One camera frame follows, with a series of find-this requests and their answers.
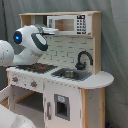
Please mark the wooden toy kitchen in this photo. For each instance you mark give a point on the wooden toy kitchen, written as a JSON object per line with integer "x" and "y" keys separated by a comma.
{"x": 62, "y": 52}

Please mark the stove knob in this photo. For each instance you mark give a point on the stove knob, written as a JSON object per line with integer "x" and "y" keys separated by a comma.
{"x": 14, "y": 79}
{"x": 33, "y": 84}

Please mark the metal toy sink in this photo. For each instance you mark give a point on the metal toy sink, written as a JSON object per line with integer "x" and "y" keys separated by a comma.
{"x": 72, "y": 74}

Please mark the right stove knob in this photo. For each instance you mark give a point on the right stove knob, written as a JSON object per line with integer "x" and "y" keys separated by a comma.
{"x": 33, "y": 84}

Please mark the white dishwasher door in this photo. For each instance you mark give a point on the white dishwasher door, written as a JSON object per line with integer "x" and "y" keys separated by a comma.
{"x": 62, "y": 106}

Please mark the left stove knob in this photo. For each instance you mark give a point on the left stove knob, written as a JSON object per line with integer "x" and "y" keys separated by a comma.
{"x": 14, "y": 79}

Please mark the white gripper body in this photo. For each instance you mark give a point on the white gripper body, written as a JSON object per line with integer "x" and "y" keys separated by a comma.
{"x": 50, "y": 31}

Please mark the black toy faucet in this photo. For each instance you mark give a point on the black toy faucet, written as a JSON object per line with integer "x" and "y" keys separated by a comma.
{"x": 81, "y": 63}

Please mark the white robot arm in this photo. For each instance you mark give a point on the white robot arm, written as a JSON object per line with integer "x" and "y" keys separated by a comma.
{"x": 32, "y": 38}

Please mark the white oven door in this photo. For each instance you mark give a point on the white oven door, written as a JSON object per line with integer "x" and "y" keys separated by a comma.
{"x": 5, "y": 93}

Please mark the white toy microwave door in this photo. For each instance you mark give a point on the white toy microwave door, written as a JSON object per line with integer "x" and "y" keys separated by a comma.
{"x": 68, "y": 24}

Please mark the black toy stovetop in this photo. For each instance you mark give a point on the black toy stovetop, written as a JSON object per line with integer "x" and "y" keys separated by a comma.
{"x": 38, "y": 68}

